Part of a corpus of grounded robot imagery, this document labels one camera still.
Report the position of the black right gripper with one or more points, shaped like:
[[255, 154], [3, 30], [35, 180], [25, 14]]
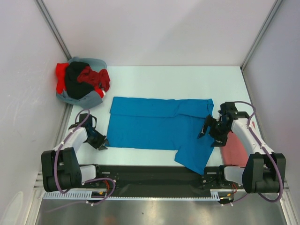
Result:
[[220, 140]]

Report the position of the grey plastic basket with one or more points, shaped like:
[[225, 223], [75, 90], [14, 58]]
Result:
[[95, 65]]

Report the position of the white slotted cable duct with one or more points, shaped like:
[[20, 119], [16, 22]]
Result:
[[96, 196]]

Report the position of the folded pink t-shirt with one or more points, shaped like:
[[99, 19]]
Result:
[[234, 153]]

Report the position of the aluminium front rail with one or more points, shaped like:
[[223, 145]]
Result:
[[39, 182]]

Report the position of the bright red t-shirt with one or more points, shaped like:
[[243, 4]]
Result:
[[60, 72]]

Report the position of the blue t-shirt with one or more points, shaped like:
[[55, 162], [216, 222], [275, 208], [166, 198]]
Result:
[[158, 124]]

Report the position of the aluminium corner post right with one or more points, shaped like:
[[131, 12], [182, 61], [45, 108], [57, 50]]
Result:
[[266, 24]]

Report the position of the black t-shirt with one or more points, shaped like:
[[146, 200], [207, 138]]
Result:
[[74, 88]]

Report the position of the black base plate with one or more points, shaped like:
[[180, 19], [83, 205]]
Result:
[[165, 181]]

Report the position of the dark red t-shirt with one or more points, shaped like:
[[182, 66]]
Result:
[[98, 80]]

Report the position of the aluminium corner post left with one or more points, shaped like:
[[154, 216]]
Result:
[[53, 28]]

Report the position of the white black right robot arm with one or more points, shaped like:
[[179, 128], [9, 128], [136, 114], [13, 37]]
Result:
[[264, 171]]

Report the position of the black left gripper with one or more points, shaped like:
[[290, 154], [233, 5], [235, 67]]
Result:
[[102, 139]]

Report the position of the grey t-shirt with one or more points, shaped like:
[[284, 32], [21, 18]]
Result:
[[89, 101]]

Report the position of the aluminium corner post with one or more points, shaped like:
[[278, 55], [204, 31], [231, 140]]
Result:
[[266, 24], [53, 28]]

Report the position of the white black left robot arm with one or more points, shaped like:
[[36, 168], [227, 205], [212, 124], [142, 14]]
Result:
[[60, 168]]

